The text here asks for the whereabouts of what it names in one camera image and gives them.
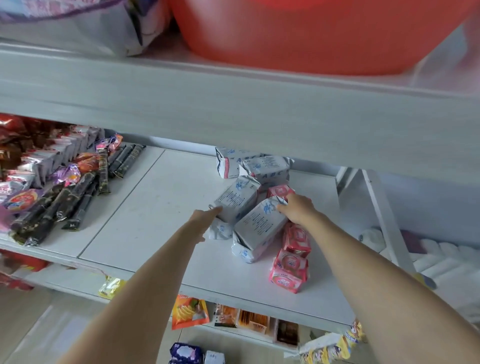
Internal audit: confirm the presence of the row of dark stick packets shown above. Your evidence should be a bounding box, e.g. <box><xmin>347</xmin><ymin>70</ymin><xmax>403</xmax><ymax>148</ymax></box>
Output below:
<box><xmin>11</xmin><ymin>142</ymin><xmax>147</xmax><ymax>248</ymax></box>

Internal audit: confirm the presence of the row of silver red packets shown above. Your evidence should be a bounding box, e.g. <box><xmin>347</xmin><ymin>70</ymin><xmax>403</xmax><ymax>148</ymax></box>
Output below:
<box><xmin>0</xmin><ymin>125</ymin><xmax>106</xmax><ymax>203</ymax></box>

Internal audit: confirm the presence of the orange chip bag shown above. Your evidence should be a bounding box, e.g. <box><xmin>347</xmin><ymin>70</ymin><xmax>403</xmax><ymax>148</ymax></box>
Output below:
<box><xmin>171</xmin><ymin>295</ymin><xmax>211</xmax><ymax>331</ymax></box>

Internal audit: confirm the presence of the white metal shelf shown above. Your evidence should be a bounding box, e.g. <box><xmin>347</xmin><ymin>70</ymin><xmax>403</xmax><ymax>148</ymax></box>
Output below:
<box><xmin>0</xmin><ymin>14</ymin><xmax>480</xmax><ymax>355</ymax></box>

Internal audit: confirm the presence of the person's right forearm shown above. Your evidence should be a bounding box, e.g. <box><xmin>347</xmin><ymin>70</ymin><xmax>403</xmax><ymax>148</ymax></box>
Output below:
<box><xmin>299</xmin><ymin>211</ymin><xmax>480</xmax><ymax>364</ymax></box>

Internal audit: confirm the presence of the pile of red bags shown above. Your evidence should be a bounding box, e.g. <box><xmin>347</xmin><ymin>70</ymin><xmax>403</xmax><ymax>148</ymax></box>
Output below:
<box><xmin>0</xmin><ymin>249</ymin><xmax>50</xmax><ymax>292</ymax></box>

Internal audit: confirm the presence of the pile of red snack packets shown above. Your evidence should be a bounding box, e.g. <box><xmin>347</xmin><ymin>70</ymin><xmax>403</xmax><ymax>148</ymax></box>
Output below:
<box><xmin>0</xmin><ymin>113</ymin><xmax>57</xmax><ymax>177</ymax></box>

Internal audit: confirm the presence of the person's left forearm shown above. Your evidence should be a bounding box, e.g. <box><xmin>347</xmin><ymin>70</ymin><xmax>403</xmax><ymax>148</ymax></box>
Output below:
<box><xmin>58</xmin><ymin>224</ymin><xmax>205</xmax><ymax>364</ymax></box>

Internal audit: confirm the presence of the purple pad packet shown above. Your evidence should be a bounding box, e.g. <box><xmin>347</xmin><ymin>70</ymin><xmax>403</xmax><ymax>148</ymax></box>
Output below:
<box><xmin>168</xmin><ymin>342</ymin><xmax>205</xmax><ymax>364</ymax></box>

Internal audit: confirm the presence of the clear box of orange sachets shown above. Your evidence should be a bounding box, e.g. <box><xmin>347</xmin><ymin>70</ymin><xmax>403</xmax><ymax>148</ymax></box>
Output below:
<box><xmin>236</xmin><ymin>309</ymin><xmax>278</xmax><ymax>340</ymax></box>

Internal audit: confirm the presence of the large purple detergent bag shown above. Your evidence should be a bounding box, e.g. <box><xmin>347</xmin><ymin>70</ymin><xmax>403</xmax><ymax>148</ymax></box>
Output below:
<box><xmin>0</xmin><ymin>0</ymin><xmax>172</xmax><ymax>57</ymax></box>

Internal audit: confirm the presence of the purple cloth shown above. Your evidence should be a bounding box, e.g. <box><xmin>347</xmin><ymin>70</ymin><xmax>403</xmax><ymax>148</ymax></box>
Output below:
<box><xmin>401</xmin><ymin>229</ymin><xmax>427</xmax><ymax>255</ymax></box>

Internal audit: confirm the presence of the brown snack box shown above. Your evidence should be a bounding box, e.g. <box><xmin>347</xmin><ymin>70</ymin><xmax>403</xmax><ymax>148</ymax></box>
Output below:
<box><xmin>276</xmin><ymin>319</ymin><xmax>301</xmax><ymax>348</ymax></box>

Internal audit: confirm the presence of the row of red strip packets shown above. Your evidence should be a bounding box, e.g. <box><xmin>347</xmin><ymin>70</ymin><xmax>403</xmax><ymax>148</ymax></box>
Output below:
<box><xmin>213</xmin><ymin>302</ymin><xmax>240</xmax><ymax>329</ymax></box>

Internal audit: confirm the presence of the person's right hand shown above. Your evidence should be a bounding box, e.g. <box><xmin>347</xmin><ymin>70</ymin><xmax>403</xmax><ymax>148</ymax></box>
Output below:
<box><xmin>276</xmin><ymin>192</ymin><xmax>324</xmax><ymax>228</ymax></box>

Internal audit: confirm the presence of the person's left hand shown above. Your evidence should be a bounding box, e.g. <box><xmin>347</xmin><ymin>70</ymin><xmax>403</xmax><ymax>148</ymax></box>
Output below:
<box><xmin>186</xmin><ymin>206</ymin><xmax>224</xmax><ymax>245</ymax></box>

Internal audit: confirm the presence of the heap of purple candy packets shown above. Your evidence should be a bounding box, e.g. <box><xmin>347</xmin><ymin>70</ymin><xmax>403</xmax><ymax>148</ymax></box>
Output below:
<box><xmin>48</xmin><ymin>134</ymin><xmax>125</xmax><ymax>188</ymax></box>

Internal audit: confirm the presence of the yellow chip bag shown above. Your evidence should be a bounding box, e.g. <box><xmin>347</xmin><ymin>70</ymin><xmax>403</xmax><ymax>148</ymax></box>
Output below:
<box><xmin>98</xmin><ymin>276</ymin><xmax>127</xmax><ymax>300</ymax></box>

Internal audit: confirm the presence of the white radiator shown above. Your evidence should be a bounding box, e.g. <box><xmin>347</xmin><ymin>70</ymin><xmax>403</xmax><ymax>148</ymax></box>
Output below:
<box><xmin>358</xmin><ymin>227</ymin><xmax>480</xmax><ymax>323</ymax></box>

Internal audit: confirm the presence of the round purple candy tin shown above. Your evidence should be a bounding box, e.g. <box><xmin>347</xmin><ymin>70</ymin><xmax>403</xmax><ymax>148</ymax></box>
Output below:
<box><xmin>3</xmin><ymin>188</ymin><xmax>40</xmax><ymax>213</ymax></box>

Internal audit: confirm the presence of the red bordered paper label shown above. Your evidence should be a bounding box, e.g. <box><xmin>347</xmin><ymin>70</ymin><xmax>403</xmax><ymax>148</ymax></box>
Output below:
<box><xmin>63</xmin><ymin>263</ymin><xmax>113</xmax><ymax>278</ymax></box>

